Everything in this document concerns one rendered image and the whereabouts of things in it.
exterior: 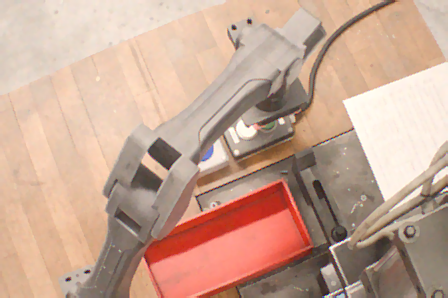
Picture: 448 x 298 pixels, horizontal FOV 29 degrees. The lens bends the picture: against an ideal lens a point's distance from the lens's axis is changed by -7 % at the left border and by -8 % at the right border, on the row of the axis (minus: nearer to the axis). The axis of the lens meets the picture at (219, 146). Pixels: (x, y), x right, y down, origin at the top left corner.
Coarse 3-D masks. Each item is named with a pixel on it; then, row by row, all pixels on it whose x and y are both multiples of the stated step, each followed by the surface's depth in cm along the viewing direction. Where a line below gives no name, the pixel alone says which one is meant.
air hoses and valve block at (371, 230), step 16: (432, 160) 86; (432, 176) 84; (400, 192) 85; (432, 192) 103; (384, 208) 87; (400, 208) 107; (368, 224) 91; (384, 224) 109; (400, 224) 121; (352, 240) 97; (368, 240) 108
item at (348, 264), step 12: (348, 240) 122; (360, 240) 121; (384, 240) 121; (336, 252) 121; (348, 252) 121; (360, 252) 121; (372, 252) 121; (384, 252) 121; (336, 264) 121; (348, 264) 121; (360, 264) 121; (372, 264) 120; (348, 276) 120; (348, 288) 115; (360, 288) 115
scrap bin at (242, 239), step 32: (256, 192) 142; (288, 192) 142; (192, 224) 145; (224, 224) 147; (256, 224) 147; (288, 224) 146; (160, 256) 145; (192, 256) 145; (224, 256) 145; (256, 256) 145; (288, 256) 139; (160, 288) 144; (192, 288) 144; (224, 288) 141
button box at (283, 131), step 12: (396, 0) 158; (348, 24) 156; (336, 36) 156; (324, 48) 155; (312, 72) 153; (312, 84) 153; (312, 96) 152; (240, 120) 149; (288, 120) 149; (228, 132) 148; (264, 132) 148; (276, 132) 148; (288, 132) 148; (228, 144) 148; (240, 144) 148; (252, 144) 148; (264, 144) 148; (276, 144) 150; (240, 156) 148
